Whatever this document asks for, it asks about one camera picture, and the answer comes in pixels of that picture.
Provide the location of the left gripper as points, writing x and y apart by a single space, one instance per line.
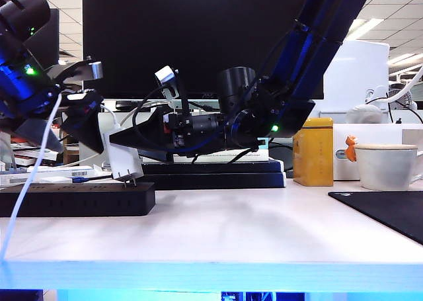
79 104

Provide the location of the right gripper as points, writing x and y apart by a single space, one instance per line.
198 124

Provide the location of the white charger block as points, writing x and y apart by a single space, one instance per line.
124 158

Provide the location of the black power strip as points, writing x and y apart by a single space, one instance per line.
82 203

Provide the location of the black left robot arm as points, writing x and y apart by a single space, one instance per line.
20 16

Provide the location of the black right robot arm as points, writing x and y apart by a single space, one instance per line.
314 33

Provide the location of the white box with barcode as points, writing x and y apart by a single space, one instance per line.
72 173

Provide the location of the pile of books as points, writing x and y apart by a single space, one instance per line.
23 157

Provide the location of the small white flat box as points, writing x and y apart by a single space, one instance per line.
54 180

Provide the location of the white panel edge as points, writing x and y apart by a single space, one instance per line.
5 149

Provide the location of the large black monitor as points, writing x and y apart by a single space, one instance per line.
165 23

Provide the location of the yellow tin can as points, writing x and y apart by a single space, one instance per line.
312 158

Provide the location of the orange fox figurine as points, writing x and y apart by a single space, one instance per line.
349 150

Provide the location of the white rounded object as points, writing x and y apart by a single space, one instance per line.
363 115

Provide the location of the white cardboard box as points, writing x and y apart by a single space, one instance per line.
373 134

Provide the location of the white partition board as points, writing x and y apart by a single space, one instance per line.
363 76

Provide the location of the white ceramic mug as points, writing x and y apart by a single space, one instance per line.
383 168

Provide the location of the wooden mug lid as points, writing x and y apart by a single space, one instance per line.
385 147

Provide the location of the black mouse pad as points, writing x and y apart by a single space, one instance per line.
390 211

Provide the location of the white desk fan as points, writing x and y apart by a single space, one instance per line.
408 102

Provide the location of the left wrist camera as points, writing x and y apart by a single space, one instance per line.
96 70

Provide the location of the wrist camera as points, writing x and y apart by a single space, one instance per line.
96 70
165 74

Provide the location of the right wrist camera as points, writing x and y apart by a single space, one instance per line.
165 74

